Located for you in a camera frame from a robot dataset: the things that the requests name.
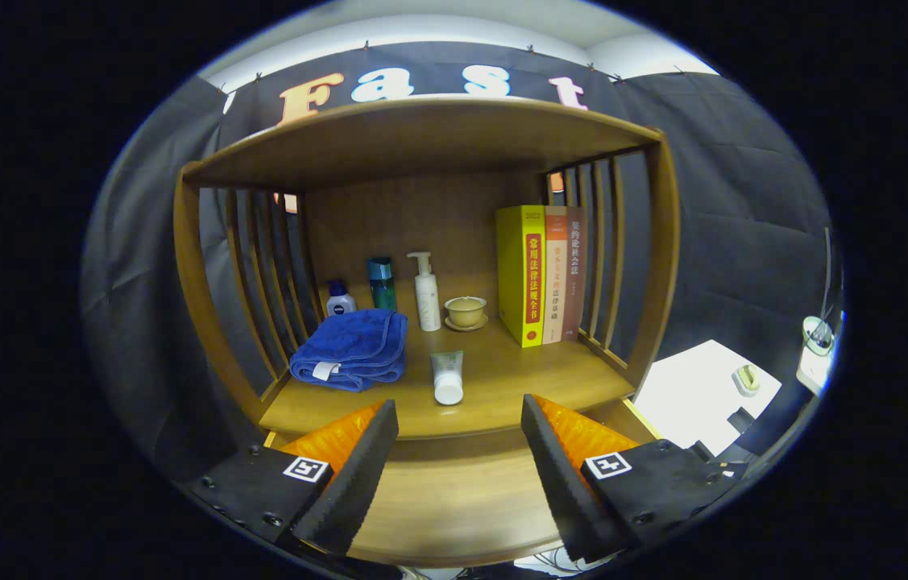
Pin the small white blue-capped bottle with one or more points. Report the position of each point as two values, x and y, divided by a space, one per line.
340 302

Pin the white round bowl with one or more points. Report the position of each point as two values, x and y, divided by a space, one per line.
818 332

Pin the teal bottle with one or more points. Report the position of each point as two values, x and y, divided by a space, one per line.
382 283

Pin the white side cabinet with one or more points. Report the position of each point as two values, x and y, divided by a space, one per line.
691 387

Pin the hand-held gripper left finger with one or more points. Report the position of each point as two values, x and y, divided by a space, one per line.
357 475

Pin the wooden countertop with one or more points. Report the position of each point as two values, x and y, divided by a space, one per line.
494 379

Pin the brown book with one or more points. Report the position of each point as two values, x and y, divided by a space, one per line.
574 270

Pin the yellow book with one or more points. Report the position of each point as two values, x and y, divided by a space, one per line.
520 274

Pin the white pump bottle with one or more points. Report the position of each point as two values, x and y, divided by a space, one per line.
426 294

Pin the beige lidded tea bowl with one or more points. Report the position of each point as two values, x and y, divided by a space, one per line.
466 310

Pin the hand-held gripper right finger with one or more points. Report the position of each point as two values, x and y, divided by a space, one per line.
558 475

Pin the blue folded towel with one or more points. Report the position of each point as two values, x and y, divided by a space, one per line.
353 342

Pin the white side desk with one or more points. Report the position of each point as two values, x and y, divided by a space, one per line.
812 376

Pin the brown wooden cabinet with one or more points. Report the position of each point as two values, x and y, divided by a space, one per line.
421 137

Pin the brown wooden drawer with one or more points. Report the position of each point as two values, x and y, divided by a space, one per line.
454 491

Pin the small black flat object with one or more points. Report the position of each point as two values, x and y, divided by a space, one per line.
740 419

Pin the white and green tube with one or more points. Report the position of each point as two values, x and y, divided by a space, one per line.
448 379

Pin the orange and cream book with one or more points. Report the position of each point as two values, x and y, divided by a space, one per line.
555 274

